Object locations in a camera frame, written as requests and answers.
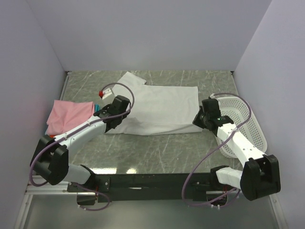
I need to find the white t shirt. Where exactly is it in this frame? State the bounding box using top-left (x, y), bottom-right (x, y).
top-left (108, 72), bottom-right (202, 135)

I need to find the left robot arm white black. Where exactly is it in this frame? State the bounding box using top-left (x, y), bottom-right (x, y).
top-left (30, 95), bottom-right (133, 192)

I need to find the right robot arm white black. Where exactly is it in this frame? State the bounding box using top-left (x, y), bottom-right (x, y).
top-left (193, 98), bottom-right (281, 200)

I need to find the teal folded t shirt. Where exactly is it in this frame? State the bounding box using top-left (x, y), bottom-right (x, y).
top-left (44, 104), bottom-right (103, 136)

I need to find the white perforated plastic basket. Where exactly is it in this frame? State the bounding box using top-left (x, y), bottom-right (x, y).
top-left (214, 94), bottom-right (268, 159)

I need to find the pink folded t shirt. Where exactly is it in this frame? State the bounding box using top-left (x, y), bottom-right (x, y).
top-left (45, 100), bottom-right (95, 134)

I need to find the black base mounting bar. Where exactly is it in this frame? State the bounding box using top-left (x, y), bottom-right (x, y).
top-left (66, 167), bottom-right (229, 206)

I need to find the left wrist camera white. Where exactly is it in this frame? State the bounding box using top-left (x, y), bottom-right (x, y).
top-left (99, 88), bottom-right (115, 100)

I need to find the aluminium extrusion rail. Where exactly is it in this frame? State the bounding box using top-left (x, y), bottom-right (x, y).
top-left (25, 181), bottom-right (69, 195)

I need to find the purple cable under base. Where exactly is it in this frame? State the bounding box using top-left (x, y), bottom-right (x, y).
top-left (76, 188), bottom-right (112, 212)

